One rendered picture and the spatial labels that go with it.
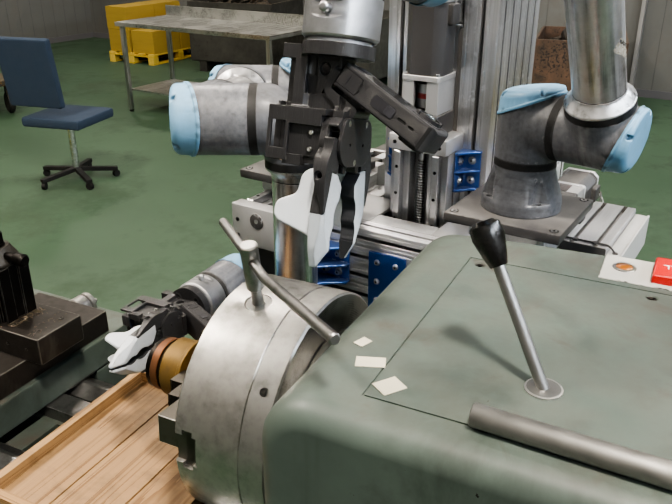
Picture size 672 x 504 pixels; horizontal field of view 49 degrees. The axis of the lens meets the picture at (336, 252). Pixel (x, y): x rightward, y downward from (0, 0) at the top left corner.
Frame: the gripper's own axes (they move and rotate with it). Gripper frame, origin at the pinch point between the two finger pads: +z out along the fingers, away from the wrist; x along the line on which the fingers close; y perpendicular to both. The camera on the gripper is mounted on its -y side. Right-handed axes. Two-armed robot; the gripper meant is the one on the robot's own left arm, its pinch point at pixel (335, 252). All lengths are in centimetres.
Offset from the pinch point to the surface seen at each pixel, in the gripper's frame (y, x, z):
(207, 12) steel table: 409, -539, -92
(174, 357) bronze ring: 28.3, -12.9, 21.7
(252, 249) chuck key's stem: 13.0, -5.5, 2.8
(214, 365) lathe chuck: 14.9, -2.6, 16.6
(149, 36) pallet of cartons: 618, -707, -80
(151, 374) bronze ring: 31.6, -12.5, 25.0
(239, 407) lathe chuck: 10.1, -1.1, 19.9
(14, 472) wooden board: 53, -9, 45
